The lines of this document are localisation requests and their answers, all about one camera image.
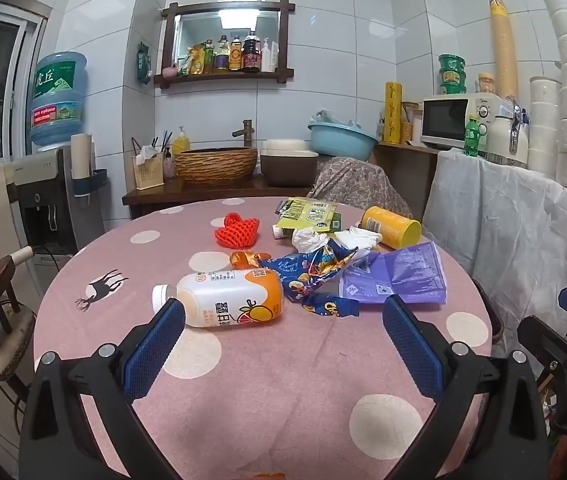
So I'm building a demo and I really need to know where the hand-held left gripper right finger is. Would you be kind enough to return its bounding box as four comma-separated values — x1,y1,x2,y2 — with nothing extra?
382,294,549,480

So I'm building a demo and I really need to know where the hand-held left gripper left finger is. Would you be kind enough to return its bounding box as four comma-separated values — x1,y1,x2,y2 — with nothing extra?
18,297,186,480

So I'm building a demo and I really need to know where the purple plastic bag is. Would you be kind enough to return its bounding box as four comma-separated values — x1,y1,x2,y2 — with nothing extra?
338,241,448,306

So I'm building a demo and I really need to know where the white orange juice bottle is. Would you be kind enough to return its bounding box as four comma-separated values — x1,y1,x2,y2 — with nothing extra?
152,268,284,328

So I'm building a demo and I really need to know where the blue orange snack wrapper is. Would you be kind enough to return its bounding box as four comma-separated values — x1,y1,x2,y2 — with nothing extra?
301,291,361,319

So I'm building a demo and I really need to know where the orange foil wrapper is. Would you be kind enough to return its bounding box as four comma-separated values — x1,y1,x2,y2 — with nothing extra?
229,250,274,272

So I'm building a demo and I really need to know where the white tissue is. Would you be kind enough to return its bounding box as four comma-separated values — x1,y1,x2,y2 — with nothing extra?
333,226,383,251
291,227,331,253

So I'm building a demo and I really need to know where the yellow cylindrical can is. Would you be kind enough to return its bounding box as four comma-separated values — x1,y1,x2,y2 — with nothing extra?
361,205,423,251

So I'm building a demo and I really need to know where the red foam fruit net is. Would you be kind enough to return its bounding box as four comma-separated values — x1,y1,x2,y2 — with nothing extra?
214,212,260,250

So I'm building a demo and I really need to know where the blue snack bag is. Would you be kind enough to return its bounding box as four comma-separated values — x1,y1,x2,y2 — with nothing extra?
258,240,381,311

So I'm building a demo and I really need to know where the green yellow snack packet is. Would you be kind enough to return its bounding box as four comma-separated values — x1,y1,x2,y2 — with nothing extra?
276,197,339,233

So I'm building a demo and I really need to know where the white sheet cover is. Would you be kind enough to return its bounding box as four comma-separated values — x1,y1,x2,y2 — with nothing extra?
422,150,567,341

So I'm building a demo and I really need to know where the pink dotted tablecloth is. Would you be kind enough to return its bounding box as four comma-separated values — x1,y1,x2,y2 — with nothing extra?
33,195,494,480

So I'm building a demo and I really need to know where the dark wooden sink counter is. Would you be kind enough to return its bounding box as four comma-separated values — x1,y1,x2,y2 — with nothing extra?
122,180,314,221

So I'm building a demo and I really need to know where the utensil holder basket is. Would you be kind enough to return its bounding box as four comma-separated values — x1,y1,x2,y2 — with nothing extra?
132,144,165,191

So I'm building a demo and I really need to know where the paisley patterned cloth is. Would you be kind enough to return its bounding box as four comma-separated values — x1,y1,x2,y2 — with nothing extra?
307,156,414,221

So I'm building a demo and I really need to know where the teal cup holder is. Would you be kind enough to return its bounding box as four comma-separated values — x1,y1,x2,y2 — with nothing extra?
72,169,109,197

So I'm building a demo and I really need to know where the light wooden counter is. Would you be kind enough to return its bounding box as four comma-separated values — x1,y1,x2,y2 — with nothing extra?
376,141,439,221

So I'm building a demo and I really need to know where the stack of white paper tubs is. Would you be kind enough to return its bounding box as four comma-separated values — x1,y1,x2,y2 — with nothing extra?
527,76,561,176

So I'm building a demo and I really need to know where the white electric kettle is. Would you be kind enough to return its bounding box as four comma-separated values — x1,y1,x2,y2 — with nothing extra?
483,100,531,168

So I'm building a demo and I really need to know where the woven rattan basin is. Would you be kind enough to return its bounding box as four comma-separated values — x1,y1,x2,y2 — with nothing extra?
174,147,259,188

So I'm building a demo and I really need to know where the grey water dispenser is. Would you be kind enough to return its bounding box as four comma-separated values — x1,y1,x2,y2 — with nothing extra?
6,144,108,311

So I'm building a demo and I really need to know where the green soda bottle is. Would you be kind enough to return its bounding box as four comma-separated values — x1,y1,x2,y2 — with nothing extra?
463,115,481,157

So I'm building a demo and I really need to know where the cream paper cup stack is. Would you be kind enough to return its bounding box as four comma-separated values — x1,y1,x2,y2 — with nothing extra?
70,132,95,181

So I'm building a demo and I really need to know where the yellow soap pump bottle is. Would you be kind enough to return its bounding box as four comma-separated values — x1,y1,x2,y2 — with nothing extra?
172,126,190,157

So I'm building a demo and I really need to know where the glass jar with wooden lid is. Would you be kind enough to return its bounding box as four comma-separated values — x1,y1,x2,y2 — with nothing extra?
401,101,421,145

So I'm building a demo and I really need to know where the brown tub with cream lid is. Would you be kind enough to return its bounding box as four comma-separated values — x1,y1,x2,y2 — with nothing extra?
260,139,320,188

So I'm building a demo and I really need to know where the light blue plastic basin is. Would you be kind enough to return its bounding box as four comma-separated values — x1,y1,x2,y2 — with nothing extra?
307,121,379,162

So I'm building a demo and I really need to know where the white microwave oven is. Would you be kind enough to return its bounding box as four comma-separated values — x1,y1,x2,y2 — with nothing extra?
421,92,514,152

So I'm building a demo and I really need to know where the bronze faucet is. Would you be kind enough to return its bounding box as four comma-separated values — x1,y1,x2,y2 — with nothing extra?
232,119,255,150

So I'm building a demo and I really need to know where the tall yellow roll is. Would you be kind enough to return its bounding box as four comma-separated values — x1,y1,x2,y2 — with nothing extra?
384,81,404,144

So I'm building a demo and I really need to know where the grey plastic bag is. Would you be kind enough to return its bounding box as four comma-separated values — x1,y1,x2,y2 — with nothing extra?
313,109,359,128

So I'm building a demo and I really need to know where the tall yellow paper cup stack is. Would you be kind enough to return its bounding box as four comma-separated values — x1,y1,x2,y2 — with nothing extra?
487,0,519,98

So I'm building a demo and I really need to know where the blue water jug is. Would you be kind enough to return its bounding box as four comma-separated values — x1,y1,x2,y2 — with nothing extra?
29,51,89,153

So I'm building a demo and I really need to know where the green hanging packet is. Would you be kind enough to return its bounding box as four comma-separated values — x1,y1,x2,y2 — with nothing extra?
136,42,154,85

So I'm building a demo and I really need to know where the yellow seasoning packet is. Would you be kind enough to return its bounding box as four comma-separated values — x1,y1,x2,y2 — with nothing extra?
186,45,206,76

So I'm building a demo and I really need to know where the oil bottle with purple label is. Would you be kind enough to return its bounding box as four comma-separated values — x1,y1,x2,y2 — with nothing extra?
214,35,231,72

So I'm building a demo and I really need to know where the dark soy sauce bottle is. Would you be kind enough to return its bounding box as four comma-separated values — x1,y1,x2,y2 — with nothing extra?
241,31,261,72

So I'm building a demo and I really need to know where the wooden framed mirror shelf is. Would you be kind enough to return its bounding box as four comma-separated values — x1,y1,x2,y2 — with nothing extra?
160,1,297,90

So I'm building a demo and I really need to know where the beige round seat with rope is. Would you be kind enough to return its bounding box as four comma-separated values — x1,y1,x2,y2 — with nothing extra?
0,305,39,386

